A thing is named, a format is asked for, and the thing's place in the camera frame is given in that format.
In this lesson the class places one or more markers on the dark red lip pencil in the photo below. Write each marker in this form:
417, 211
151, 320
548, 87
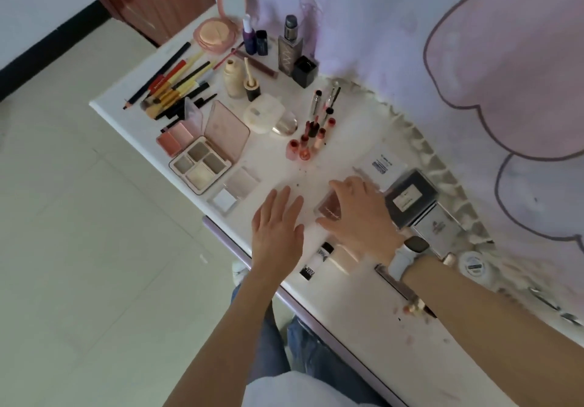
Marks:
258, 65

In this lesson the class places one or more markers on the blue jeans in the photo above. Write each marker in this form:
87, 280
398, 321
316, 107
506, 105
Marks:
273, 352

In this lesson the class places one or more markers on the white lace table trim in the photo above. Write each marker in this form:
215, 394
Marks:
438, 165

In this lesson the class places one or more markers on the purple cartoon wall cloth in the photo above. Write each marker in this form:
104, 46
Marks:
410, 32

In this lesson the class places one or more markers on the rose gold cap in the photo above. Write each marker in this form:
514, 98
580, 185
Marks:
449, 259

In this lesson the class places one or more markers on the white shoe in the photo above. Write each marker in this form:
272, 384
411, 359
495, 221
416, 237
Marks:
239, 273

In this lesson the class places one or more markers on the person's left hand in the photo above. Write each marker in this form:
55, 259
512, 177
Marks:
276, 242

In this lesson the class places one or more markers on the clear plastic bottle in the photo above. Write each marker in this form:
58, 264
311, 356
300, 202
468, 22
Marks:
310, 23

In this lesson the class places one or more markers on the metal nail clipper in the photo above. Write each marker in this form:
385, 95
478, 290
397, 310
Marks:
571, 319

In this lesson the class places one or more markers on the black mascara wand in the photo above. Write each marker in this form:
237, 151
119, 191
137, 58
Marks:
334, 98

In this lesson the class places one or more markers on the white smartwatch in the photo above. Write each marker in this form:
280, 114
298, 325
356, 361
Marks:
409, 254

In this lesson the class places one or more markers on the small dark blue bottle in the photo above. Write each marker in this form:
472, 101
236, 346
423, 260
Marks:
261, 42

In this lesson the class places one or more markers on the black and white tube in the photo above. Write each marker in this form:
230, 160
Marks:
315, 263

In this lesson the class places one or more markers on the metal tweezers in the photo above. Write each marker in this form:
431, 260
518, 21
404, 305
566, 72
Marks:
545, 298

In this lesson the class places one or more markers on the person's right thumb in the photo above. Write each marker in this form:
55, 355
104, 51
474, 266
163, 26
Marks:
329, 227

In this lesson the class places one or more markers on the brown cosmetic pencil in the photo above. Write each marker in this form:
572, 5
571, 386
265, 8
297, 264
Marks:
392, 283

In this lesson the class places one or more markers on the white round jar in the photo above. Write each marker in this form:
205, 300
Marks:
471, 264

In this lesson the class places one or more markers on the grey white cosmetics box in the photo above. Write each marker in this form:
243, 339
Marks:
438, 228

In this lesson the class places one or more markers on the black cosmetics box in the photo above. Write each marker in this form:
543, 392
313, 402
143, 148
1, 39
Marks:
410, 199

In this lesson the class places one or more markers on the purple dropper bottle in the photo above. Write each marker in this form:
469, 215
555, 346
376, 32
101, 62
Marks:
248, 39

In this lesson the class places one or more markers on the long black pencil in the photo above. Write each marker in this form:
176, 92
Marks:
157, 75

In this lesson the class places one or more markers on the person's right forearm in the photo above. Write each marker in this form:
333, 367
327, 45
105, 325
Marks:
492, 333

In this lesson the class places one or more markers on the black square cap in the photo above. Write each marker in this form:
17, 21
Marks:
304, 72

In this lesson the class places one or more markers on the four pan eyeshadow palette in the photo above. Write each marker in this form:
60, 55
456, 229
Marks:
200, 165

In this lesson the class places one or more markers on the white shirt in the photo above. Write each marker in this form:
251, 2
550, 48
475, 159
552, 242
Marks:
296, 390

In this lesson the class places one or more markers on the grey capped foundation bottle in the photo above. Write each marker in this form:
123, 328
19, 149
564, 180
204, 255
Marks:
290, 53

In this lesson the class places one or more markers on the clear egg-shaped sponge case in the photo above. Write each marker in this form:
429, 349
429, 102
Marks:
285, 124

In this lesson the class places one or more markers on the black capped applicator wand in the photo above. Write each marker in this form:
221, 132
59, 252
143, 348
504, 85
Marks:
251, 87

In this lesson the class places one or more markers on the clear highlighter compact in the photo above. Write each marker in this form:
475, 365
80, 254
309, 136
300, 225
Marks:
237, 187

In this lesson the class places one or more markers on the person's left middle finger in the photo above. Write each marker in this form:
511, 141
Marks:
283, 200

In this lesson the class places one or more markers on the cluster of pink lip tubes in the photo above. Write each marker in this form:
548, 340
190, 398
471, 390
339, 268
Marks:
310, 140

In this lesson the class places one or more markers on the pink powder compact with mirror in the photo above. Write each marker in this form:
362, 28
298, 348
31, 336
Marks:
214, 32

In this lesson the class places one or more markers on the person's right hand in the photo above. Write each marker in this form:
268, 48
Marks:
365, 222

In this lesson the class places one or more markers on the person's left forearm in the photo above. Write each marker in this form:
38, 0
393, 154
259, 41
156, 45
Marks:
228, 343

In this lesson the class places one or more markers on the brown blush compact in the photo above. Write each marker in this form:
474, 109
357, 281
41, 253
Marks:
326, 204

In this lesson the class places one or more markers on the silver mascara tube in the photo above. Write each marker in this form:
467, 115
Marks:
315, 103

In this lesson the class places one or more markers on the pink blush palette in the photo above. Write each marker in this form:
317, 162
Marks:
175, 140

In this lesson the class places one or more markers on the white box with barcode label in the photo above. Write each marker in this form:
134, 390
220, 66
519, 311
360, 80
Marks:
383, 165

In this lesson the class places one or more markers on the beige foundation bottle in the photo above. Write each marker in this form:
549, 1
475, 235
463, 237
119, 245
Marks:
234, 78

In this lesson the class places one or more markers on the bunch of makeup brushes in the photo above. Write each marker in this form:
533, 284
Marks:
175, 89

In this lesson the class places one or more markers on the person's left thumb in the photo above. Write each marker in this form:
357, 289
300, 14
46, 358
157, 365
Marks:
299, 234

